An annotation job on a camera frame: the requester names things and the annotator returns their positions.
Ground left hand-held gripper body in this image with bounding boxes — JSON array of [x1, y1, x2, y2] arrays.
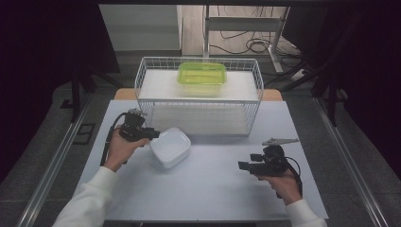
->
[[118, 108, 148, 143]]

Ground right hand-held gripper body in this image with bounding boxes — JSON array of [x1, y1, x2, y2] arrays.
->
[[249, 136, 300, 178]]

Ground white square lidded container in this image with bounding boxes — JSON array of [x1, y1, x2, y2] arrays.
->
[[148, 127, 193, 169]]

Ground white wire basket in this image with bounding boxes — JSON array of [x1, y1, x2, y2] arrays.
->
[[133, 56, 265, 137]]

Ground green-lid clear container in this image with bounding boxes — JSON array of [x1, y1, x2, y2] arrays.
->
[[176, 61, 228, 96]]

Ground person's left hand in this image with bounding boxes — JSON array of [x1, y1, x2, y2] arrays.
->
[[102, 125, 151, 173]]

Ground person's right hand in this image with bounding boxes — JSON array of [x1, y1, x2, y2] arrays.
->
[[255, 169, 304, 206]]

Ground wooden board under table top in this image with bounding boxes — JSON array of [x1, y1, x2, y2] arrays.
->
[[113, 88, 284, 102]]

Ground black stand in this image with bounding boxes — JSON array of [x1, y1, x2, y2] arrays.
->
[[264, 58, 349, 128], [61, 61, 123, 125]]

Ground white cabinet panel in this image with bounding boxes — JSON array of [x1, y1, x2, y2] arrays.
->
[[98, 4, 184, 59]]

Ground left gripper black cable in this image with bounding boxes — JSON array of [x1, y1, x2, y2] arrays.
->
[[99, 113, 129, 167]]

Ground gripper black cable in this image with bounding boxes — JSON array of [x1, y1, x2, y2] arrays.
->
[[277, 156, 304, 200], [99, 113, 129, 167]]

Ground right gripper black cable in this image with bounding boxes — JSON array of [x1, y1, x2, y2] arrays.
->
[[277, 156, 304, 200]]

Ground metal floor rail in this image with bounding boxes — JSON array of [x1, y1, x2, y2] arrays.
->
[[313, 96, 392, 227], [16, 96, 93, 227]]

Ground black floor cables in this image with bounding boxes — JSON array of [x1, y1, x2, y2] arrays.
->
[[209, 5, 302, 57]]

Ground grey metal desk frame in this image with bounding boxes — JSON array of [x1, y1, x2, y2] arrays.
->
[[202, 5, 291, 75]]

